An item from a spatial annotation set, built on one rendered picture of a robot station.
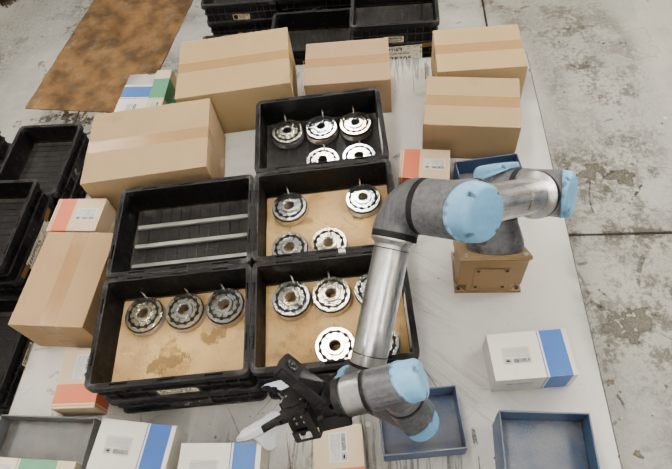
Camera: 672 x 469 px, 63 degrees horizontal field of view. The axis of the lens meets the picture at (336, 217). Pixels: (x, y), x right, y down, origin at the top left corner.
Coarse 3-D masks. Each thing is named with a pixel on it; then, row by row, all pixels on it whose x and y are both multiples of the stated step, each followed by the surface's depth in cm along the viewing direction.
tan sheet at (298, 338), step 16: (272, 288) 152; (352, 288) 149; (352, 304) 147; (400, 304) 145; (272, 320) 146; (304, 320) 145; (320, 320) 145; (336, 320) 144; (352, 320) 144; (400, 320) 143; (272, 336) 144; (288, 336) 143; (304, 336) 143; (400, 336) 140; (272, 352) 141; (288, 352) 141; (304, 352) 141; (400, 352) 138
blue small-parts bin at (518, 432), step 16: (496, 416) 130; (512, 416) 129; (528, 416) 129; (544, 416) 128; (560, 416) 127; (576, 416) 126; (496, 432) 130; (512, 432) 130; (528, 432) 130; (544, 432) 129; (560, 432) 129; (576, 432) 128; (592, 432) 122; (512, 448) 128; (528, 448) 128; (544, 448) 127; (560, 448) 127; (576, 448) 127; (592, 448) 122; (512, 464) 126; (528, 464) 126; (544, 464) 126; (560, 464) 125; (576, 464) 125; (592, 464) 122
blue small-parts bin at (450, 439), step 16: (432, 400) 143; (448, 400) 142; (448, 416) 140; (384, 432) 140; (400, 432) 139; (448, 432) 138; (464, 432) 132; (384, 448) 138; (400, 448) 137; (416, 448) 137; (432, 448) 136; (448, 448) 130; (464, 448) 130
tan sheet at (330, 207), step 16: (336, 192) 168; (384, 192) 166; (320, 208) 165; (336, 208) 164; (272, 224) 164; (304, 224) 162; (320, 224) 162; (336, 224) 161; (352, 224) 161; (368, 224) 160; (272, 240) 160; (352, 240) 158; (368, 240) 157
